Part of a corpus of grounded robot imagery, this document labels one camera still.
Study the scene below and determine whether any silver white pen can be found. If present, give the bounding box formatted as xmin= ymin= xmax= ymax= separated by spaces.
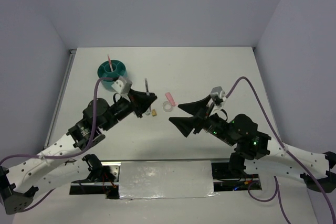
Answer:
xmin=144 ymin=78 xmax=151 ymax=115

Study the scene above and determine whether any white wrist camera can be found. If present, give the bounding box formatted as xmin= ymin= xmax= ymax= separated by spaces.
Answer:
xmin=111 ymin=76 xmax=133 ymax=95
xmin=210 ymin=86 xmax=227 ymax=113

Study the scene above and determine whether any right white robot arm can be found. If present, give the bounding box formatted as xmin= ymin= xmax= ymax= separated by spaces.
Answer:
xmin=169 ymin=95 xmax=335 ymax=193

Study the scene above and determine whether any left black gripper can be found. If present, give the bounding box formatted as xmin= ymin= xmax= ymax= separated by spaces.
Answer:
xmin=102 ymin=87 xmax=157 ymax=131

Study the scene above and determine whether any teal round divided organizer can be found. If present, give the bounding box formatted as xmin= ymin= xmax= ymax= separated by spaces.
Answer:
xmin=97 ymin=60 xmax=128 ymax=78

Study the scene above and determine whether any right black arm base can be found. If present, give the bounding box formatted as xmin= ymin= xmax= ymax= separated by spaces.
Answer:
xmin=211 ymin=162 xmax=262 ymax=192

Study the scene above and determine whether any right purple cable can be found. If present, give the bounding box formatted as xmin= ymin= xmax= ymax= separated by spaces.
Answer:
xmin=225 ymin=77 xmax=336 ymax=224

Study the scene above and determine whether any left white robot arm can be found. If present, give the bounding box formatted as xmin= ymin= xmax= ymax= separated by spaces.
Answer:
xmin=1 ymin=90 xmax=157 ymax=215

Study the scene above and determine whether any clear tape roll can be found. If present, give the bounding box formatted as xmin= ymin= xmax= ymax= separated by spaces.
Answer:
xmin=162 ymin=101 xmax=174 ymax=113

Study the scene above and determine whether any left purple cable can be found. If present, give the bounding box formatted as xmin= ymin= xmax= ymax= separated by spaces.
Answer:
xmin=0 ymin=78 xmax=116 ymax=213

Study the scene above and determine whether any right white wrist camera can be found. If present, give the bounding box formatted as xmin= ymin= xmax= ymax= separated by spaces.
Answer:
xmin=210 ymin=86 xmax=227 ymax=113

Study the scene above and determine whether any purple cable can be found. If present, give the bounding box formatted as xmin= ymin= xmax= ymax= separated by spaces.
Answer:
xmin=0 ymin=78 xmax=116 ymax=213
xmin=225 ymin=77 xmax=336 ymax=224

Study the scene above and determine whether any pink pen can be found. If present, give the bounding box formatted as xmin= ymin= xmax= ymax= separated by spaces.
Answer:
xmin=107 ymin=54 xmax=114 ymax=72

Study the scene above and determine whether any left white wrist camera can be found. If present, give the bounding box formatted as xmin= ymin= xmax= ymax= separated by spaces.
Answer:
xmin=111 ymin=76 xmax=133 ymax=95

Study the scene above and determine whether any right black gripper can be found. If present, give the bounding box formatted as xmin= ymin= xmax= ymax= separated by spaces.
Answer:
xmin=167 ymin=94 xmax=235 ymax=146

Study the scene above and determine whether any aluminium rail left edge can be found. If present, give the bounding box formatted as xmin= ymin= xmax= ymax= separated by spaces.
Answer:
xmin=39 ymin=48 xmax=77 ymax=163

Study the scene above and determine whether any silver foil sheet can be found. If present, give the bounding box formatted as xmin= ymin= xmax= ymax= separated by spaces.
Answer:
xmin=119 ymin=161 xmax=215 ymax=199

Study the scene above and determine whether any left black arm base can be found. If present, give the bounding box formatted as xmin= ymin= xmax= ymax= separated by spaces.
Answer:
xmin=69 ymin=165 xmax=120 ymax=200

